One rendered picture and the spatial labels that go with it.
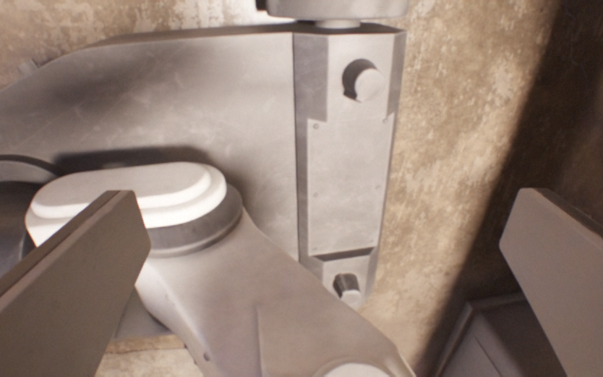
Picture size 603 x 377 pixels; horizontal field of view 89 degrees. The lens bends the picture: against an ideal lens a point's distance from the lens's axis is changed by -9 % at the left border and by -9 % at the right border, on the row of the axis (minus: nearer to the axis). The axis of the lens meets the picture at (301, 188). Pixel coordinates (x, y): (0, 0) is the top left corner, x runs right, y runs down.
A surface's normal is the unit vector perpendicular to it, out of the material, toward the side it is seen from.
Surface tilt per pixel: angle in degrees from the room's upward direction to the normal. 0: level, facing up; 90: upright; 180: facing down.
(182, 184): 90
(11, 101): 0
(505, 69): 0
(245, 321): 90
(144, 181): 90
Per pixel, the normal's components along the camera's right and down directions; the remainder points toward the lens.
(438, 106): 0.18, 0.51
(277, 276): -0.02, -0.85
